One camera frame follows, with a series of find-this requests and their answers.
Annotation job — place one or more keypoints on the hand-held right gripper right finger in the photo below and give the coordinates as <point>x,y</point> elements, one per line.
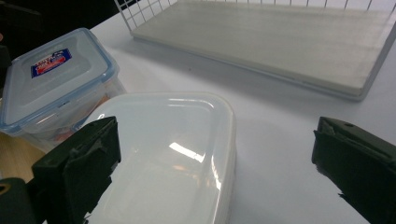
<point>361,161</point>

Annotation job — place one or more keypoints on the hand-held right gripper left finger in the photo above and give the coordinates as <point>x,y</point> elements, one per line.
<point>77,165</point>

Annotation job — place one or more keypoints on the white plastic food container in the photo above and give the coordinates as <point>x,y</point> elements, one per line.
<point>174,130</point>

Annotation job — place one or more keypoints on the clear container with blue-rimmed lid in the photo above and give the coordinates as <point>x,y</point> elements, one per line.
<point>56,84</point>

